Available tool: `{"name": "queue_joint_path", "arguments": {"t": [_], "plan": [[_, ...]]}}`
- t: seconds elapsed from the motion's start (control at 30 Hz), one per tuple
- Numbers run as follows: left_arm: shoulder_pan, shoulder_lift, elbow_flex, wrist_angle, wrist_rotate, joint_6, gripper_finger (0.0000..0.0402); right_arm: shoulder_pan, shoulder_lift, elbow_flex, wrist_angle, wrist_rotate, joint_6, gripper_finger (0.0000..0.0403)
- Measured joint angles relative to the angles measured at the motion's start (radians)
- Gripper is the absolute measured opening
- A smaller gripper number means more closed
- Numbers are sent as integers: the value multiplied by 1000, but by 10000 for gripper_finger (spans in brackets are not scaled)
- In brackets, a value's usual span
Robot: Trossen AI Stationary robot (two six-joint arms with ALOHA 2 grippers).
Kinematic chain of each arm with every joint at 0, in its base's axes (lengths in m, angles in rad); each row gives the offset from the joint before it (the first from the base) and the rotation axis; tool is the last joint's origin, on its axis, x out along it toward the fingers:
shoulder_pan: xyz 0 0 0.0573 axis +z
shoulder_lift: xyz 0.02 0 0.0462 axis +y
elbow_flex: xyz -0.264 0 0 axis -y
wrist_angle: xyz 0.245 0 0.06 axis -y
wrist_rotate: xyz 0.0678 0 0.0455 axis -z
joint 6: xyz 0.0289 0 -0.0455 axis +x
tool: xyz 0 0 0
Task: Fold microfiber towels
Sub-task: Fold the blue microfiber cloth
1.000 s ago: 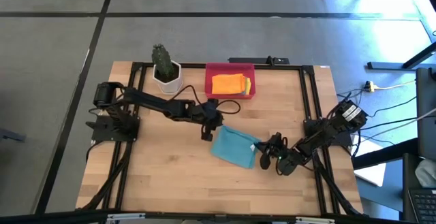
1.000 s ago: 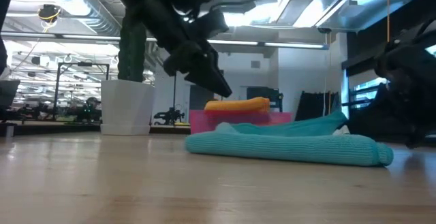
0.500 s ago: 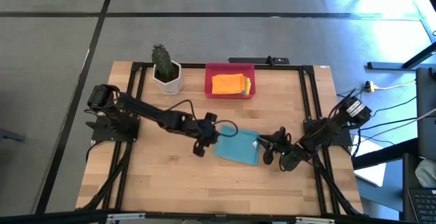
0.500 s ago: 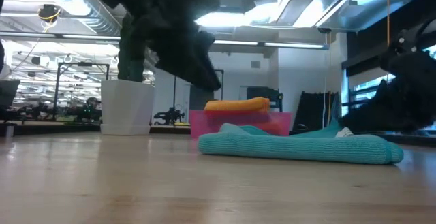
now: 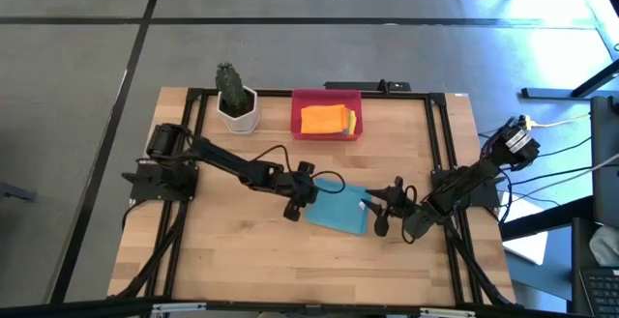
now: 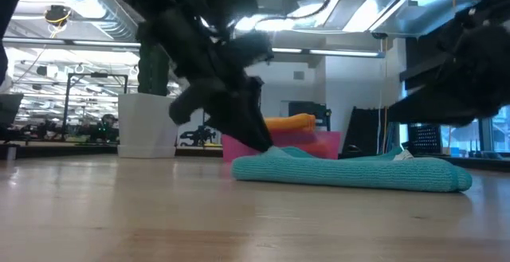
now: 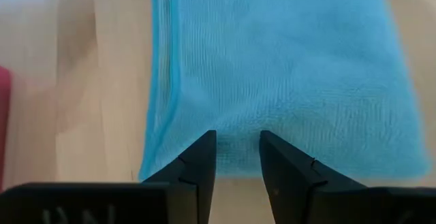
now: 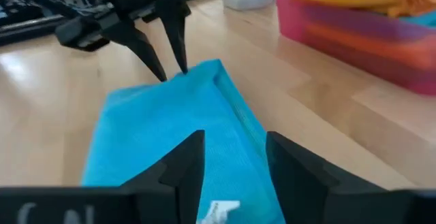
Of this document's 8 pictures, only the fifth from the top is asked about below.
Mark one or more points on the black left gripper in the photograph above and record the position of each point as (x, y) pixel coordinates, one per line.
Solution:
(300, 187)

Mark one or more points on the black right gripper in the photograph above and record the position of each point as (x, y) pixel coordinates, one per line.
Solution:
(401, 202)

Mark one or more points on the teal microfiber towel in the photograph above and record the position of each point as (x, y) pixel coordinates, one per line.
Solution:
(338, 207)

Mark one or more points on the orange microfiber towel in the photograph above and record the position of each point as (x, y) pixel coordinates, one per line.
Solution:
(321, 120)

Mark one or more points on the yellow microfiber towel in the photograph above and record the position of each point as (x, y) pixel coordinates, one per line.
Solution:
(353, 122)

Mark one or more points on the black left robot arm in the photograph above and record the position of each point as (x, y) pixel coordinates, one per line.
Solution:
(227, 163)

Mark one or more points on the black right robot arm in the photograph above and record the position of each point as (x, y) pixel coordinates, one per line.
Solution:
(479, 178)

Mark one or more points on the white hexagonal plant pot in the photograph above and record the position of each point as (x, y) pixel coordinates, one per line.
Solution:
(242, 124)

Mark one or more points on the red plastic tray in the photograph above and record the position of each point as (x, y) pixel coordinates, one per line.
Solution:
(300, 98)

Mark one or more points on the long black bar device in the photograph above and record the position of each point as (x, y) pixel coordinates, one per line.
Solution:
(358, 85)

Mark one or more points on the green cactus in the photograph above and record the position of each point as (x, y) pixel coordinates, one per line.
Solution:
(231, 86)

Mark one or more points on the yellow power plug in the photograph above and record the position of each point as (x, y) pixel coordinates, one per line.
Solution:
(528, 123)

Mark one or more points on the black desk leg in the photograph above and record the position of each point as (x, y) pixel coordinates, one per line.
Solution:
(546, 93)

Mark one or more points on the dark side desk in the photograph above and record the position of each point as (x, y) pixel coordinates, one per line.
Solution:
(580, 240)

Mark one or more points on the grey cloth bundle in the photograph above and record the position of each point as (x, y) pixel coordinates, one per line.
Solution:
(607, 245)

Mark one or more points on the dark monitor panel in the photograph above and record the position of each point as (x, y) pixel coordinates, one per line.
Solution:
(607, 163)

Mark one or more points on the black keyboard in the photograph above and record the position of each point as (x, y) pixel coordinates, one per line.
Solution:
(602, 289)

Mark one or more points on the dark grey furniture foot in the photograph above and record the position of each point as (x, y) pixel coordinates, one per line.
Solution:
(14, 191)

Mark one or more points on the black aluminium table frame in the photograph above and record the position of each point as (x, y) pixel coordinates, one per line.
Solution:
(271, 94)

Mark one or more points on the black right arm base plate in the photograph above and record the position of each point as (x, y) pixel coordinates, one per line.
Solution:
(486, 199)

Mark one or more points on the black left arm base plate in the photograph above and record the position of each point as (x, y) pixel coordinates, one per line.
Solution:
(145, 190)

